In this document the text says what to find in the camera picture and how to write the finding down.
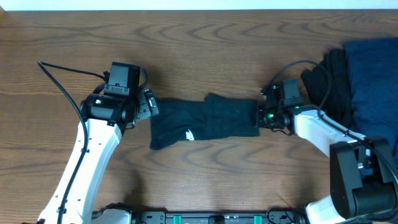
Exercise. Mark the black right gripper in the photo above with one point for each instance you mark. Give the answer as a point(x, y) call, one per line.
point(262, 109)

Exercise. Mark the blue garment in pile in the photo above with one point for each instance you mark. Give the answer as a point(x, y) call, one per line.
point(372, 73)

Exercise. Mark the black garment in pile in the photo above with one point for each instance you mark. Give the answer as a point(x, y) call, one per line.
point(338, 104)

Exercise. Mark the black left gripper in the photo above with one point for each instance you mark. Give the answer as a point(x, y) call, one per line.
point(146, 111)

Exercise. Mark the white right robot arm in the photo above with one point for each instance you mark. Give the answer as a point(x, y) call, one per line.
point(363, 178)

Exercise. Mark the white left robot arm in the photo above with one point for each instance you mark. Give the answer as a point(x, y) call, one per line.
point(113, 107)

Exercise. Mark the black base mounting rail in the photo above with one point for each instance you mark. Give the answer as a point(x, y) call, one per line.
point(272, 216)

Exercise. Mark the dark teal t-shirt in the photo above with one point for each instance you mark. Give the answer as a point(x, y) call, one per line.
point(216, 117)

